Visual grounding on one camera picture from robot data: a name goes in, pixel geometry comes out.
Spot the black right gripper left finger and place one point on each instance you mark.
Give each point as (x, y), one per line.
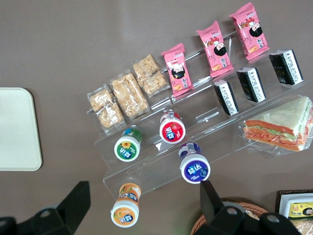
(73, 208)

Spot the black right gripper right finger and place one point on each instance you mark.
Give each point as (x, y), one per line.
(210, 205)

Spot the green gum bottle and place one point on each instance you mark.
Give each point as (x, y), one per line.
(127, 149)

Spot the purple gum bottle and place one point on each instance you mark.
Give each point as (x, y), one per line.
(194, 169)

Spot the orange gum bottle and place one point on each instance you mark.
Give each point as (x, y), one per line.
(124, 213)

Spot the white snack tray black base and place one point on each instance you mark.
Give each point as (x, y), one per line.
(284, 203)

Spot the red gum bottle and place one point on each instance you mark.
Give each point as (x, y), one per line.
(172, 131)

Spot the beige plastic tray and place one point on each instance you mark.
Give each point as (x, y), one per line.
(17, 129)

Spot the wicker snack basket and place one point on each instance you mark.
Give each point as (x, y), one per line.
(256, 209)

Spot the clear acrylic stepped shelf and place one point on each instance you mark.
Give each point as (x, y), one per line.
(146, 176)

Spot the yellow snack packet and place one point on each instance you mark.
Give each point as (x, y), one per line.
(299, 210)

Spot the bagged crispy snack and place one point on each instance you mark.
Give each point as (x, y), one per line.
(304, 228)

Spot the rice crispy bar pack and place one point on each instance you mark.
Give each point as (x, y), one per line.
(129, 95)
(105, 110)
(149, 73)

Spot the large wrapped triangle sandwich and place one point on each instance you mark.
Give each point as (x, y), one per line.
(281, 127)

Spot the black wrapped rice ball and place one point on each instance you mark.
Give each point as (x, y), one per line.
(252, 84)
(286, 67)
(226, 98)

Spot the pink cartoon snack pack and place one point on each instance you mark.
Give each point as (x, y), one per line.
(216, 51)
(177, 73)
(249, 31)

